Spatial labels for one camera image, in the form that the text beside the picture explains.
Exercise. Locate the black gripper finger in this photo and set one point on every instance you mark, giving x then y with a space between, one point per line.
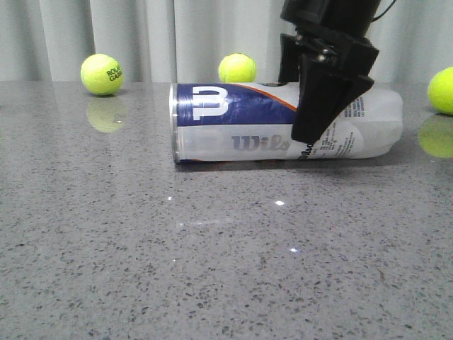
324 92
289 61

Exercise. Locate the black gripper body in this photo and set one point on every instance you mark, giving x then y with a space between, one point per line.
344 47

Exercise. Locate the white blue Wilson tennis can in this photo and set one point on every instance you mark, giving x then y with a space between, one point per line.
252 121

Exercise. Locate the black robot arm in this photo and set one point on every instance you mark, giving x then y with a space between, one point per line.
330 13

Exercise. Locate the centre yellow tennis ball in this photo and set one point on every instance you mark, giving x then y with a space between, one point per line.
237 67

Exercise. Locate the far right tennis ball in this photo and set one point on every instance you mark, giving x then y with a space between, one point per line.
440 91

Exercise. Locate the tennis ball with black text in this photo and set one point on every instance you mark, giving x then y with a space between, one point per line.
101 74

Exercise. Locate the grey pleated curtain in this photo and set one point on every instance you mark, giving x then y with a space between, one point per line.
184 41

